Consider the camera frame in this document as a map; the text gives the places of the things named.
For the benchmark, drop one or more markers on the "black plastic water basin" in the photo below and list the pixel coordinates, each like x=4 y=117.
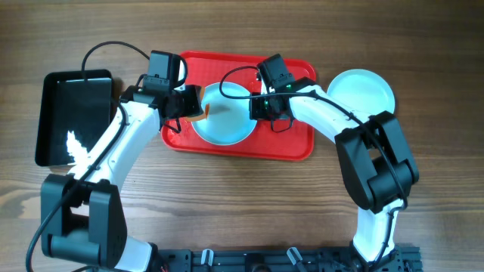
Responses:
x=74 y=114

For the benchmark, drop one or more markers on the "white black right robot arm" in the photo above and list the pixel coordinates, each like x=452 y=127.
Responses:
x=376 y=162

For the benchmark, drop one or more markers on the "green and orange sponge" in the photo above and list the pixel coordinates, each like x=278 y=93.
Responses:
x=204 y=109

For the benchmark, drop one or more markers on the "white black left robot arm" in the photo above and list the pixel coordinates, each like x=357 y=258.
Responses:
x=82 y=214

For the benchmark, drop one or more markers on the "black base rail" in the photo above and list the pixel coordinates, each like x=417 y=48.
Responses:
x=327 y=259

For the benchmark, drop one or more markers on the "light blue plate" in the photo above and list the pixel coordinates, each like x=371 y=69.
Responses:
x=228 y=121
x=363 y=90

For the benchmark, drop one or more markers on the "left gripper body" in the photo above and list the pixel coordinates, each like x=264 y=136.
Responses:
x=187 y=101

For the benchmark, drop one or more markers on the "red plastic tray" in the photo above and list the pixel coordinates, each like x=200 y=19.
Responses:
x=205 y=68

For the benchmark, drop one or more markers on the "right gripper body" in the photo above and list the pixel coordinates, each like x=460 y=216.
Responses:
x=263 y=109

